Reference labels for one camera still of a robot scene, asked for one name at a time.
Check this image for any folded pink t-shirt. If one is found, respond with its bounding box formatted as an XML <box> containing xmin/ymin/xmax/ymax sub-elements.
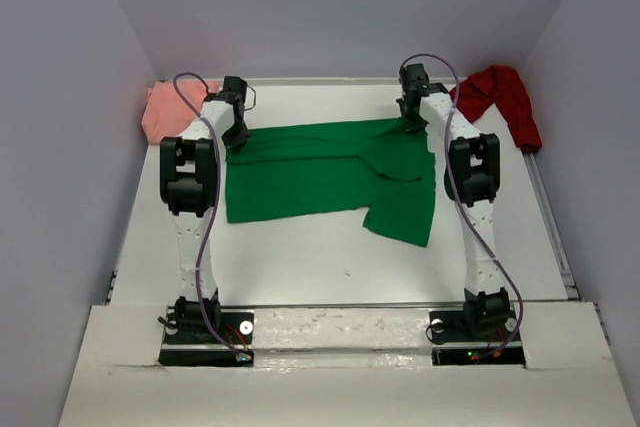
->
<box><xmin>141</xmin><ymin>79</ymin><xmax>220</xmax><ymax>145</ymax></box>

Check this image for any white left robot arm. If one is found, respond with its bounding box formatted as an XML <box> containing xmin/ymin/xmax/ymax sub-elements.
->
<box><xmin>159</xmin><ymin>72</ymin><xmax>255</xmax><ymax>355</ymax></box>

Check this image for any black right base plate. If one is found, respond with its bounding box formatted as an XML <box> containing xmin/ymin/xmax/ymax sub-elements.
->
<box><xmin>425</xmin><ymin>309</ymin><xmax>526</xmax><ymax>367</ymax></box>

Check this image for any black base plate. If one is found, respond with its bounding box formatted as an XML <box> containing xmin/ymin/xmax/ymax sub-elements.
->
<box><xmin>158</xmin><ymin>309</ymin><xmax>255</xmax><ymax>368</ymax></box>
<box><xmin>425</xmin><ymin>309</ymin><xmax>526</xmax><ymax>367</ymax></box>

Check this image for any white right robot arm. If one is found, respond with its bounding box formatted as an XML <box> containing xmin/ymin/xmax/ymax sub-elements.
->
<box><xmin>397</xmin><ymin>57</ymin><xmax>521</xmax><ymax>361</ymax></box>

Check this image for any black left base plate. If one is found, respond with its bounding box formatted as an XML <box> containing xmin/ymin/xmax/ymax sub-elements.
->
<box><xmin>158</xmin><ymin>309</ymin><xmax>255</xmax><ymax>368</ymax></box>

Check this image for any red t-shirt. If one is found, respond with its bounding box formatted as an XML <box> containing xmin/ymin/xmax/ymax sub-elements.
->
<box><xmin>449</xmin><ymin>65</ymin><xmax>543</xmax><ymax>153</ymax></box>

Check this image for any green t-shirt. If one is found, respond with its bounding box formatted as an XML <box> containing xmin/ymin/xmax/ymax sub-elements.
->
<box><xmin>225</xmin><ymin>118</ymin><xmax>436</xmax><ymax>247</ymax></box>

